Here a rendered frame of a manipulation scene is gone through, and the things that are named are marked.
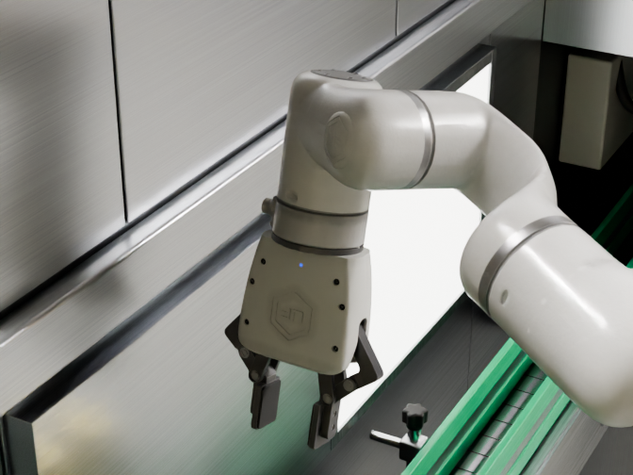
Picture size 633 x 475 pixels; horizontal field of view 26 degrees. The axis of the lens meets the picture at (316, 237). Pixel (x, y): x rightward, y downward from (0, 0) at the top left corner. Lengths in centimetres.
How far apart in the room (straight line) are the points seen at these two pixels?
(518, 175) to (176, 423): 40
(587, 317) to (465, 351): 115
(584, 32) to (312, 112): 98
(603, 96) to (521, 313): 127
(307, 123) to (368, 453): 78
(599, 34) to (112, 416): 106
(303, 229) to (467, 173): 14
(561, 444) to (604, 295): 93
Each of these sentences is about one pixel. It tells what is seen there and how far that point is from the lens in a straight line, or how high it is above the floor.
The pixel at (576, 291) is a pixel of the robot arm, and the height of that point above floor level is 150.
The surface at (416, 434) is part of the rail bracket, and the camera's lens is 159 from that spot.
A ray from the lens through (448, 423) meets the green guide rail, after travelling 164.
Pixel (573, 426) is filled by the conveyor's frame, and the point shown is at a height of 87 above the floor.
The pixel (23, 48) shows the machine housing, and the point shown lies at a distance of 99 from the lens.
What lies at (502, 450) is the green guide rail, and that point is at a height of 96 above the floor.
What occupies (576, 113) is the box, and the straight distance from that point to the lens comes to 215.
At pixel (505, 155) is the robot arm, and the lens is 103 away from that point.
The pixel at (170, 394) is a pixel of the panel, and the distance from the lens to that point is 121.
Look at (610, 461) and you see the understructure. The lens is 228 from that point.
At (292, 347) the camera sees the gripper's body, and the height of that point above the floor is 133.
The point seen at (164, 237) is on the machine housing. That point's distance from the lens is 115.
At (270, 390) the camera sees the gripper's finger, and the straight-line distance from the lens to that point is 116.
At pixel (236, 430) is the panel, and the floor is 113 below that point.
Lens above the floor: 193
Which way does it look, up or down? 29 degrees down
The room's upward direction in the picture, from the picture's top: straight up
